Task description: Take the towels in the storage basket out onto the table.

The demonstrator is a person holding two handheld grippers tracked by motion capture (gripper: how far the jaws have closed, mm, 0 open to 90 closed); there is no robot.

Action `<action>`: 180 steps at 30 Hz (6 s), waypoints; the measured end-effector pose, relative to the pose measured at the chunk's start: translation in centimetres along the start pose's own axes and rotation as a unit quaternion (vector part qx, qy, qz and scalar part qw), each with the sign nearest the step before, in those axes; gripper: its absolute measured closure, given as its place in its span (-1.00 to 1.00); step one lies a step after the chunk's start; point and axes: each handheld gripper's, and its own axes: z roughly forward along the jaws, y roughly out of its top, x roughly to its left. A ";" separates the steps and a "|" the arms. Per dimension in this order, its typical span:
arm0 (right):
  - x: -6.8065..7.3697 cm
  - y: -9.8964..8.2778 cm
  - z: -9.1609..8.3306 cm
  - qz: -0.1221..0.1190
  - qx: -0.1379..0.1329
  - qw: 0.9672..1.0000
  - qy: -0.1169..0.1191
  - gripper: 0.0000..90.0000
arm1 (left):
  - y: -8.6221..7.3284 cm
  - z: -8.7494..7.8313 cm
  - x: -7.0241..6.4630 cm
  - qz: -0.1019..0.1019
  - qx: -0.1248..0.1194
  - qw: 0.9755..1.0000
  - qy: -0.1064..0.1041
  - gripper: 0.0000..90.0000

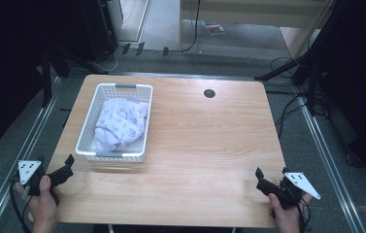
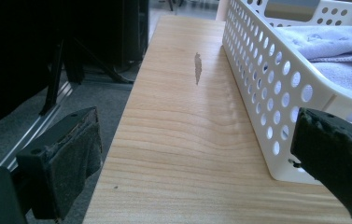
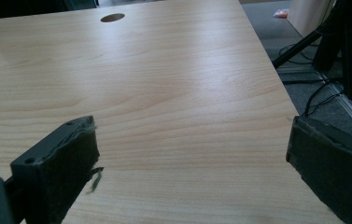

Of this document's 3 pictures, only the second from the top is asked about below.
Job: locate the aluminium floor rail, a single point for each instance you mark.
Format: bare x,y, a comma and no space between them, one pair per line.
36,127

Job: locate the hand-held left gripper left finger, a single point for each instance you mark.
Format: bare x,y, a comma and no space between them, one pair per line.
61,161

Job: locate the light blue towel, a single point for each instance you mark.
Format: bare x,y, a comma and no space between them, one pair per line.
335,46

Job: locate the white perforated plastic basket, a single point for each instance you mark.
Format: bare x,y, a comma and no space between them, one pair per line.
273,77

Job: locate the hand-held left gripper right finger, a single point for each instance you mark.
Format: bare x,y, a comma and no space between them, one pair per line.
335,155

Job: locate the black metal stand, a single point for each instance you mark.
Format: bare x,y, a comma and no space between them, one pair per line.
71,59

